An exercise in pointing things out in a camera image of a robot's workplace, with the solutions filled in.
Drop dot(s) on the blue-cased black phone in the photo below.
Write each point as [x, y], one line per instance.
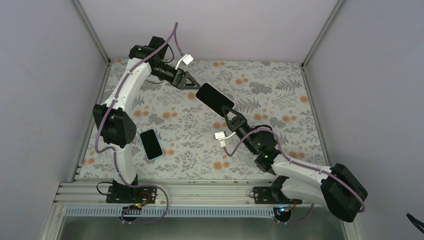
[151, 145]

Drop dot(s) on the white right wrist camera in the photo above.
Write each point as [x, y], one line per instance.
[222, 137]

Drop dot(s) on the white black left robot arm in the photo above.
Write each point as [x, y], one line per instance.
[115, 128]

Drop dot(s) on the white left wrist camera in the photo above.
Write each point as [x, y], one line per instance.
[186, 59]

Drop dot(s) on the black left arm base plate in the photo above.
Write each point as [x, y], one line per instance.
[128, 195]

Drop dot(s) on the aluminium rail frame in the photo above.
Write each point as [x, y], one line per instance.
[194, 210]

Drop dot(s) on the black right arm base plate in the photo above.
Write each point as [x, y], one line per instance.
[263, 195]

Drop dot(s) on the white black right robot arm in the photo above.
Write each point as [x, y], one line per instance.
[334, 187]

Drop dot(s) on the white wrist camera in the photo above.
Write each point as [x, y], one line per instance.
[186, 59]
[222, 137]

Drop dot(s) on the black object at edge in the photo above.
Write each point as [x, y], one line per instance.
[416, 222]

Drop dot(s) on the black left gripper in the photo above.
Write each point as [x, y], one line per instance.
[179, 75]

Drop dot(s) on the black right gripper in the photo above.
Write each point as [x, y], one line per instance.
[237, 122]

